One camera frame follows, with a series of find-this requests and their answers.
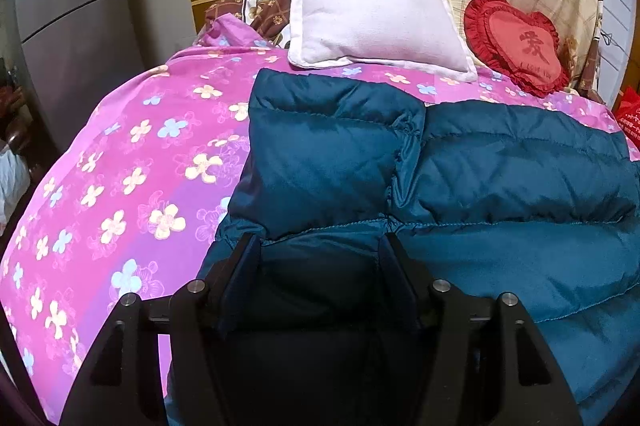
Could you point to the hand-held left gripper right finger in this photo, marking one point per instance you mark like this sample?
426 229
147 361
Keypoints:
400 276

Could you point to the pink floral bed sheet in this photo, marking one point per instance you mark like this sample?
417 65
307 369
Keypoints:
125 156

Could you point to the red heart-shaped pillow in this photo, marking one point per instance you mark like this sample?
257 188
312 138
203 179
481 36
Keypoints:
520 41

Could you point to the teal padded jacket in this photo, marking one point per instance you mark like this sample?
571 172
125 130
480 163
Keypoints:
500 186

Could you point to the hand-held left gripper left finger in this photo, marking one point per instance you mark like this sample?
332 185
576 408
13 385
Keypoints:
240 276

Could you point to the red plastic bag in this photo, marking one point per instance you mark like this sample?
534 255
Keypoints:
631 111

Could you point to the grey wardrobe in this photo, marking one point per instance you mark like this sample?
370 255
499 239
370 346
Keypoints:
75 31

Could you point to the brown floral quilt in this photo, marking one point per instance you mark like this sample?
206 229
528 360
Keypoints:
265 6

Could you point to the white square pillow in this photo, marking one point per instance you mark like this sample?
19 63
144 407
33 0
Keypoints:
375 6

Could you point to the white plastic bag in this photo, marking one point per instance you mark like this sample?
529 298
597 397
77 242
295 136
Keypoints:
12 181

